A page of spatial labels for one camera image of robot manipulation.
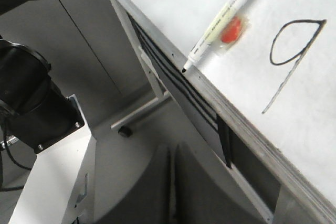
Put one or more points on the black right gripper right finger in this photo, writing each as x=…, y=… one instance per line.
x=205, y=195

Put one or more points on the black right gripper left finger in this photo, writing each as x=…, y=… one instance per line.
x=148, y=201

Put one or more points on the white black whiteboard marker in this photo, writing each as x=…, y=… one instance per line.
x=221, y=20

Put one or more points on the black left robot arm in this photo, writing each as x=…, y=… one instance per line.
x=33, y=109

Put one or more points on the grey whiteboard stand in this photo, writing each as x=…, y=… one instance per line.
x=91, y=58

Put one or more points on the white whiteboard with aluminium frame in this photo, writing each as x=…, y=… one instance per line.
x=275, y=86

